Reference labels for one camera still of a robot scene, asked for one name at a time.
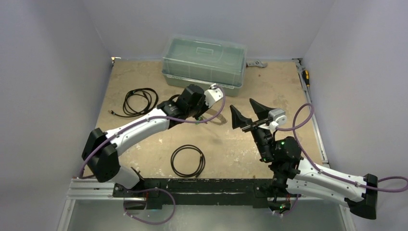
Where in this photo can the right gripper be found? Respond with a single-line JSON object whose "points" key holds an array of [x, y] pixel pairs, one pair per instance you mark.
{"points": [[252, 125]]}

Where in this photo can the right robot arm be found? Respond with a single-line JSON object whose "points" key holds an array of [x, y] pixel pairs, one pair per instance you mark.
{"points": [[295, 173]]}

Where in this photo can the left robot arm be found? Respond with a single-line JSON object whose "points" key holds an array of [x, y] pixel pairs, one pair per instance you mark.
{"points": [[103, 148]]}

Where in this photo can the silver adjustable wrench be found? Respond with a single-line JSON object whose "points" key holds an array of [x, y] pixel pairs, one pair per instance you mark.
{"points": [[257, 63]]}

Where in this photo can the yellow black screwdriver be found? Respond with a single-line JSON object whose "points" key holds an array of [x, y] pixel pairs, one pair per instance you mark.
{"points": [[306, 78]]}

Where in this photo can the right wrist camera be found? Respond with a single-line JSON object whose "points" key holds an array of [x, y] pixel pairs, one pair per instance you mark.
{"points": [[276, 117]]}

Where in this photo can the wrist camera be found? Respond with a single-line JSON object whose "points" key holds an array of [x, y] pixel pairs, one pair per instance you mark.
{"points": [[213, 95], [276, 117]]}

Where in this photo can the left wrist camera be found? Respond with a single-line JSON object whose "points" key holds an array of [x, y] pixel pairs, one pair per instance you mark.
{"points": [[213, 95]]}

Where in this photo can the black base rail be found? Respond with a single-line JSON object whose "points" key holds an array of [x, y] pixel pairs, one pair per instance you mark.
{"points": [[257, 193]]}

